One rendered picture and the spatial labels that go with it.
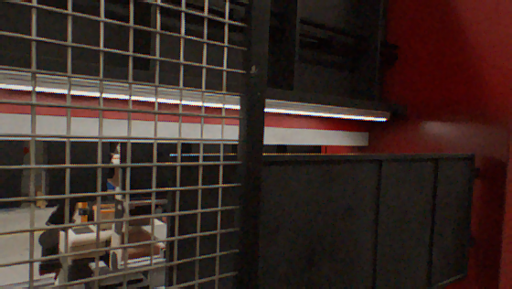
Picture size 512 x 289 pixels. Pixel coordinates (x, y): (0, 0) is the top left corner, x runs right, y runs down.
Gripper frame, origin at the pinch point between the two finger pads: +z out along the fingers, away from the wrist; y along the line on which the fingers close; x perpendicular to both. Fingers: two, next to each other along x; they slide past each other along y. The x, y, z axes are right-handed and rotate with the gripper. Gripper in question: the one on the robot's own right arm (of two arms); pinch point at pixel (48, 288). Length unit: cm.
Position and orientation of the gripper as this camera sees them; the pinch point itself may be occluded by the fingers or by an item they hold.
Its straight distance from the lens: 157.5
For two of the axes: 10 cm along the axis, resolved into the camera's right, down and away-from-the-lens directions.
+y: 4.9, -1.8, -8.5
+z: 0.7, 9.8, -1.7
